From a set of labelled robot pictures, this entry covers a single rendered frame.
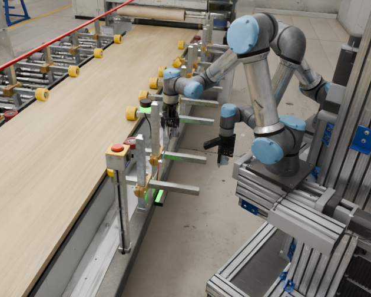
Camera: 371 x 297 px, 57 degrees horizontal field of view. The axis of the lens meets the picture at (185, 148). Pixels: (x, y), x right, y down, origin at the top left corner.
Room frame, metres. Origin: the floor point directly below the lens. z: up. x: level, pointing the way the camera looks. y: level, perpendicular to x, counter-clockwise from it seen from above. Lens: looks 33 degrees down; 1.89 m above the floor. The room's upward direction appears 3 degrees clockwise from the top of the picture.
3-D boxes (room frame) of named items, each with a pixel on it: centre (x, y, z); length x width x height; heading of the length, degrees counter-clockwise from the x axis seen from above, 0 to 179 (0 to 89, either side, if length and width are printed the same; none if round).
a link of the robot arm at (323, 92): (1.61, -0.73, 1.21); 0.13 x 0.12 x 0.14; 25
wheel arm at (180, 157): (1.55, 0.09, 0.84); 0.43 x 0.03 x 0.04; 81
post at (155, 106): (1.52, 0.16, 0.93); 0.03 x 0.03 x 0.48; 81
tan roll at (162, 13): (4.18, 0.28, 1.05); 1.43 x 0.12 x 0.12; 81
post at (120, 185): (1.01, 0.24, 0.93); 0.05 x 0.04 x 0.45; 171
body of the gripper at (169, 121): (1.45, 0.08, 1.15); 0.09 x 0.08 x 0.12; 11
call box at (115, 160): (1.02, 0.24, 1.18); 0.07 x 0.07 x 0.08; 81
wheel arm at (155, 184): (1.30, 0.14, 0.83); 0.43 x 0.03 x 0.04; 81
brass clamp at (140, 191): (1.30, 0.20, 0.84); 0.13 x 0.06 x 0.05; 171
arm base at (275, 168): (1.23, -0.42, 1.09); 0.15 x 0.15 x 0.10
